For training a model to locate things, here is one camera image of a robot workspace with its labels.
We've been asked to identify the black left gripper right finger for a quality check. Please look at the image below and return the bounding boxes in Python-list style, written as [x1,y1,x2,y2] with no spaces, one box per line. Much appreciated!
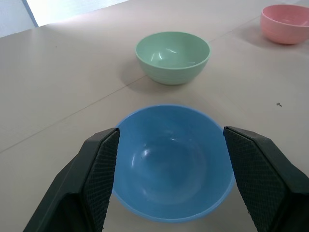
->
[223,126,309,232]

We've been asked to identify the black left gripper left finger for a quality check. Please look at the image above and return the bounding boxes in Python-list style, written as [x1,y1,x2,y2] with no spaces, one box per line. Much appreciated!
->
[23,127,121,232]

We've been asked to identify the green plastic bowl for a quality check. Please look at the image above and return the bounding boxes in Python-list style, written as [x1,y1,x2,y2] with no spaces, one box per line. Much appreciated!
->
[135,31,211,86]

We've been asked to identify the pink plastic bowl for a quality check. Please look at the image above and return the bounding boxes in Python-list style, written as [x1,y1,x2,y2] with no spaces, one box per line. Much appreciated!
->
[260,4,309,45]

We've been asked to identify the blue plastic bowl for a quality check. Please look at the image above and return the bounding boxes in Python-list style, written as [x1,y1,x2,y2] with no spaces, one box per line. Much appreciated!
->
[111,104,235,223]

